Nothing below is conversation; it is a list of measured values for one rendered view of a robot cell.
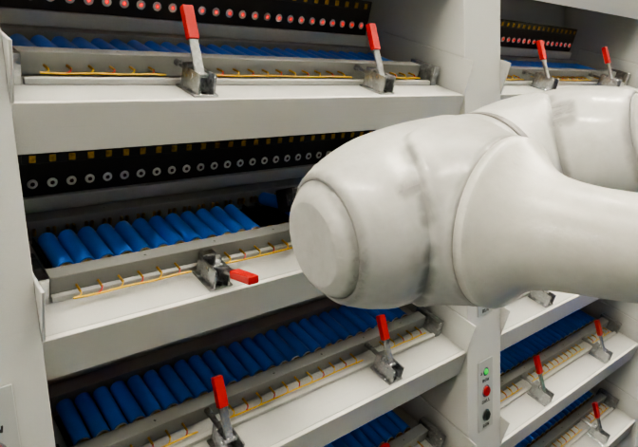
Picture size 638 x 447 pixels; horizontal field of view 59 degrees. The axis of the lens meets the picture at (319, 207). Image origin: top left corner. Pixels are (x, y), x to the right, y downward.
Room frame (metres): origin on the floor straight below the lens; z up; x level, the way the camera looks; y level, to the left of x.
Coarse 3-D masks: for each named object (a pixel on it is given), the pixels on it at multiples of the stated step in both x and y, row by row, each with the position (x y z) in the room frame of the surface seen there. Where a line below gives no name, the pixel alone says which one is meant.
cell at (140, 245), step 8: (120, 224) 0.64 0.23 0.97; (128, 224) 0.64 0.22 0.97; (120, 232) 0.63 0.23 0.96; (128, 232) 0.62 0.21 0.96; (136, 232) 0.63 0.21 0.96; (128, 240) 0.61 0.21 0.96; (136, 240) 0.61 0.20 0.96; (144, 240) 0.61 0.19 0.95; (136, 248) 0.60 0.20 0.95; (144, 248) 0.60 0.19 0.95
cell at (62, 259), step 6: (42, 234) 0.59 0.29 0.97; (48, 234) 0.59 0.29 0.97; (42, 240) 0.58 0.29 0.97; (48, 240) 0.58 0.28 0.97; (54, 240) 0.58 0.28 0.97; (42, 246) 0.57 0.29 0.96; (48, 246) 0.57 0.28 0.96; (54, 246) 0.57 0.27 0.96; (60, 246) 0.57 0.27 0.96; (48, 252) 0.56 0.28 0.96; (54, 252) 0.56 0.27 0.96; (60, 252) 0.56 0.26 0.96; (66, 252) 0.57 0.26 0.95; (48, 258) 0.56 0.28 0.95; (54, 258) 0.55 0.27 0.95; (60, 258) 0.55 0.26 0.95; (66, 258) 0.55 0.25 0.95; (54, 264) 0.55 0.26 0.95; (60, 264) 0.54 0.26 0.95
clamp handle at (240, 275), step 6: (216, 258) 0.58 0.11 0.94; (216, 264) 0.58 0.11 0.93; (216, 270) 0.58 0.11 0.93; (222, 270) 0.57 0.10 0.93; (228, 270) 0.56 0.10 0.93; (234, 270) 0.55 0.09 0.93; (240, 270) 0.55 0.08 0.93; (234, 276) 0.55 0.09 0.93; (240, 276) 0.54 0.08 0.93; (246, 276) 0.53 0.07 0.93; (252, 276) 0.53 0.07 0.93; (246, 282) 0.53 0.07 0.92; (252, 282) 0.53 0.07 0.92
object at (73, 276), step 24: (216, 240) 0.63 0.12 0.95; (240, 240) 0.64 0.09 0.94; (264, 240) 0.67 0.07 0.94; (288, 240) 0.69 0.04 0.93; (72, 264) 0.54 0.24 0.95; (96, 264) 0.54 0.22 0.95; (120, 264) 0.55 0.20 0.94; (144, 264) 0.57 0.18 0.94; (168, 264) 0.59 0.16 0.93; (72, 288) 0.52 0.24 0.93; (120, 288) 0.54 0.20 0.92
